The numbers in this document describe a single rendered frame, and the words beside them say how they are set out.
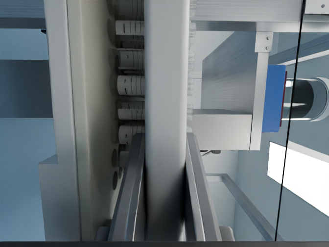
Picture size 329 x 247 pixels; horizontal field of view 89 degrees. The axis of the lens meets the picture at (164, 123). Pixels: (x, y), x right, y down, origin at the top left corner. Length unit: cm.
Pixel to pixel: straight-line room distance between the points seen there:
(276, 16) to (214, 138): 32
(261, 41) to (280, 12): 7
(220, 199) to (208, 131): 426
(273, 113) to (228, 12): 31
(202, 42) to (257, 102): 366
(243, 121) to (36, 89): 68
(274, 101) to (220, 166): 381
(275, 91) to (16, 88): 84
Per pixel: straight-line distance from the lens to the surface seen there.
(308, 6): 55
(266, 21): 50
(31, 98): 75
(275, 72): 60
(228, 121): 50
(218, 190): 459
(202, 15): 45
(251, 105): 54
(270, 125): 60
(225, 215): 499
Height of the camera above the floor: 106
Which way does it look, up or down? 1 degrees up
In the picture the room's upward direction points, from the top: 90 degrees clockwise
